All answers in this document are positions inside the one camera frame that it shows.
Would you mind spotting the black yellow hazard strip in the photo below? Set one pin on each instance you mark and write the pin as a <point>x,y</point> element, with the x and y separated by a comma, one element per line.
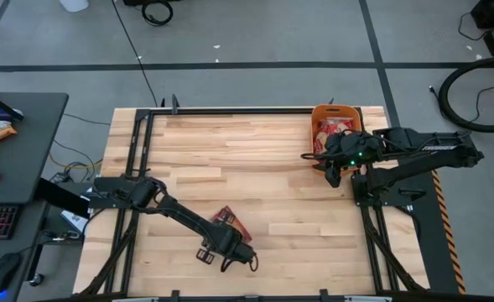
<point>452,247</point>

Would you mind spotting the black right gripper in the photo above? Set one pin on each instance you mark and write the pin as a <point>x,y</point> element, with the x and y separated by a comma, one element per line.
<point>343,149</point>

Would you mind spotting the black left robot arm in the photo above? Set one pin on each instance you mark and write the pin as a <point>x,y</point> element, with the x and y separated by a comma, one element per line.
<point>179,211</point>

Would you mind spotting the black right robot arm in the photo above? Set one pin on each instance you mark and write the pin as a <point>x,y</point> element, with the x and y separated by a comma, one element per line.
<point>431,149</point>

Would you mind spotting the black caster wheel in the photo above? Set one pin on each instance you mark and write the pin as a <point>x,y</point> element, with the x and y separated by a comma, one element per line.
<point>37,279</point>

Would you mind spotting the black box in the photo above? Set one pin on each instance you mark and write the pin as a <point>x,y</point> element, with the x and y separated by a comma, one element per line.
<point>62,197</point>

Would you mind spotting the black base panel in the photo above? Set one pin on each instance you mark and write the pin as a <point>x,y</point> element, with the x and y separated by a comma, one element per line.
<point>431,235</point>

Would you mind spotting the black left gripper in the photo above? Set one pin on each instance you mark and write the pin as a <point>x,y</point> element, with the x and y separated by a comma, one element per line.
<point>230,247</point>

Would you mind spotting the black desk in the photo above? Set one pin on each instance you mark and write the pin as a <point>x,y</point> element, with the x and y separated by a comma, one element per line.
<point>28,147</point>

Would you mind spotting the white paper sheet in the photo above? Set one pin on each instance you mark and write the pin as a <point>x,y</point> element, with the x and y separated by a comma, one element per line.
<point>72,220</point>

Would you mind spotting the large black hoop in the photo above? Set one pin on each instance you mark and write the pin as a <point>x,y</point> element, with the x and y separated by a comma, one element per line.
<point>441,97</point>

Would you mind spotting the black power adapter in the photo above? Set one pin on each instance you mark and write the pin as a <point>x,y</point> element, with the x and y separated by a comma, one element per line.
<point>61,177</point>

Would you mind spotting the orange plastic basket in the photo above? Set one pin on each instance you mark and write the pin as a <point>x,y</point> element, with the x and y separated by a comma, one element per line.
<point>334,110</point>

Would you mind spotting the dark grey side desk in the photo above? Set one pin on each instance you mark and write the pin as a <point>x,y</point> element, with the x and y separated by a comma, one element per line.
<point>28,222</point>

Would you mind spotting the black computer mouse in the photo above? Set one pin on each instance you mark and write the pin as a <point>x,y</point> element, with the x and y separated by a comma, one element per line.
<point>3,272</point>

